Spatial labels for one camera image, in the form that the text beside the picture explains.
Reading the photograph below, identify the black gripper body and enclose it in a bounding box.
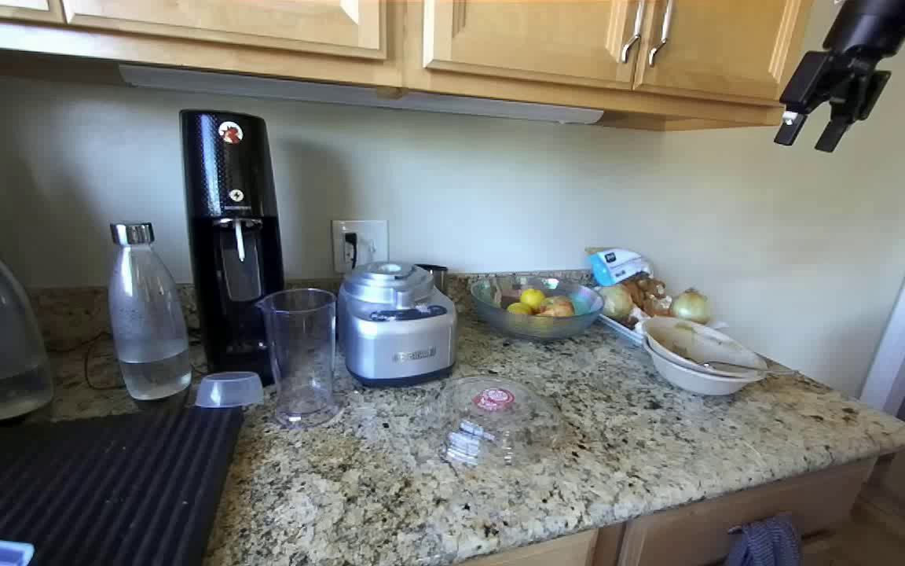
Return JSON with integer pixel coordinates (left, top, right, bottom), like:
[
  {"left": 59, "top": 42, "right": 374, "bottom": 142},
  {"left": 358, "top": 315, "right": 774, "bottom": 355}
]
[{"left": 801, "top": 0, "right": 905, "bottom": 93}]

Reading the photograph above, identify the white ceramic bowl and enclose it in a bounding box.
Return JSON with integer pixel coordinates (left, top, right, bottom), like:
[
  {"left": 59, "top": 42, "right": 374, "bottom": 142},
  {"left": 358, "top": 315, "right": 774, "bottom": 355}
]
[
  {"left": 640, "top": 315, "right": 770, "bottom": 384},
  {"left": 643, "top": 353, "right": 768, "bottom": 400}
]

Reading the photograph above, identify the clear glass fruit bowl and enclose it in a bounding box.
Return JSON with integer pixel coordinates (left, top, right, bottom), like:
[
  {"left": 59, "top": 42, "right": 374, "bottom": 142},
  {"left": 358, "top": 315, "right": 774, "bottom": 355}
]
[{"left": 464, "top": 272, "right": 610, "bottom": 347}]

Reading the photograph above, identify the yellow onion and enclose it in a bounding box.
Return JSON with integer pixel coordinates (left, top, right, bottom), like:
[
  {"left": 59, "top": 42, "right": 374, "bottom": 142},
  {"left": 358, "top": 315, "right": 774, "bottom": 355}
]
[
  {"left": 599, "top": 281, "right": 640, "bottom": 328},
  {"left": 670, "top": 288, "right": 715, "bottom": 328}
]

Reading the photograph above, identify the blue white food package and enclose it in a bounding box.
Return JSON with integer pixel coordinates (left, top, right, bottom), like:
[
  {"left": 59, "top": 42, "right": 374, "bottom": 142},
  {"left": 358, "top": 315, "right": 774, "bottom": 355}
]
[{"left": 584, "top": 246, "right": 654, "bottom": 291}]

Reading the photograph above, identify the orange fruit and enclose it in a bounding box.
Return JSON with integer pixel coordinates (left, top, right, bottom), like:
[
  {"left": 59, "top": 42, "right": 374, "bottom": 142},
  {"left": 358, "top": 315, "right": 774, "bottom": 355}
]
[{"left": 538, "top": 294, "right": 579, "bottom": 323}]

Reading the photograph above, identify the grey hanging dish towel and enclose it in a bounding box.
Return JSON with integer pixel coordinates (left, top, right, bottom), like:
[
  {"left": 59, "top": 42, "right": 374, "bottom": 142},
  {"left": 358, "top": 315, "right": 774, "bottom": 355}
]
[{"left": 723, "top": 512, "right": 809, "bottom": 566}]

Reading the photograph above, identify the wooden base cabinet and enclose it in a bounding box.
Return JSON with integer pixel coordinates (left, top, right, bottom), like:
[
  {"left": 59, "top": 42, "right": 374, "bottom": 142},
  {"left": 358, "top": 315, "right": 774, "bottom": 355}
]
[{"left": 464, "top": 454, "right": 885, "bottom": 566}]

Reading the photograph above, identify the silver food chopper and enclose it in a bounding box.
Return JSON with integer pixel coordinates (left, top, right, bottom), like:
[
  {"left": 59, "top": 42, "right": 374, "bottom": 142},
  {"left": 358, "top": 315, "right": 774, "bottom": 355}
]
[{"left": 337, "top": 257, "right": 461, "bottom": 389}]

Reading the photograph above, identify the black power plug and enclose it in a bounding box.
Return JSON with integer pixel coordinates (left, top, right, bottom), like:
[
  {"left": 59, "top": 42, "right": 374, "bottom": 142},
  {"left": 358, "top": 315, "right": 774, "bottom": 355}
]
[{"left": 338, "top": 230, "right": 365, "bottom": 278}]

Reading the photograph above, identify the clear plastic measuring cup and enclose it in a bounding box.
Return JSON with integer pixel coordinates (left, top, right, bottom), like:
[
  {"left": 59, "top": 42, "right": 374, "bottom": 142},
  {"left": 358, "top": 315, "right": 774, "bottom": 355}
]
[{"left": 252, "top": 283, "right": 342, "bottom": 429}]

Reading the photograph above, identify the black soda maker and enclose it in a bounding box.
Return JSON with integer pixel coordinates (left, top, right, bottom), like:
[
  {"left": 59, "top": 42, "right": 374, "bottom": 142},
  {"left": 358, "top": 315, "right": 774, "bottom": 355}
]
[{"left": 180, "top": 107, "right": 288, "bottom": 388}]

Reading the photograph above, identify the wooden upper cabinet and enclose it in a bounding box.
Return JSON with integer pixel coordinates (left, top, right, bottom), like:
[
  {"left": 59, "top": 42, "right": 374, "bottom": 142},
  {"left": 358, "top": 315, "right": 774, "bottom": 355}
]
[{"left": 0, "top": 0, "right": 818, "bottom": 137}]

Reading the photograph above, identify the clear bottle silver cap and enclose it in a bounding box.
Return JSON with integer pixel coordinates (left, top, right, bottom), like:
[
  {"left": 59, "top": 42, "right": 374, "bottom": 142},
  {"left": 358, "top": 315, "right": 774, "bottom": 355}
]
[{"left": 105, "top": 219, "right": 194, "bottom": 405}]

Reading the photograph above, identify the black ribbed drying mat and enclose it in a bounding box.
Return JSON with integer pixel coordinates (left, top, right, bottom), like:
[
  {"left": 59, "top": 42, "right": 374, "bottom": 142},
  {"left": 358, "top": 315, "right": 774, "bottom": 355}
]
[{"left": 0, "top": 404, "right": 249, "bottom": 566}]

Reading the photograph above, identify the silver cabinet handle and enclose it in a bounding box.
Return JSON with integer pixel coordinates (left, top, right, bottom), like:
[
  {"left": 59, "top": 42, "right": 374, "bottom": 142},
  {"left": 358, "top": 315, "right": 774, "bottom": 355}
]
[
  {"left": 615, "top": 0, "right": 649, "bottom": 69},
  {"left": 643, "top": 0, "right": 678, "bottom": 69}
]

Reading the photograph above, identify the white wall outlet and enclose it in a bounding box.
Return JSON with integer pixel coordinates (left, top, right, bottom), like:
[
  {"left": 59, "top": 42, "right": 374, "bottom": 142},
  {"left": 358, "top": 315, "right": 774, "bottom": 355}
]
[{"left": 330, "top": 217, "right": 394, "bottom": 281}]

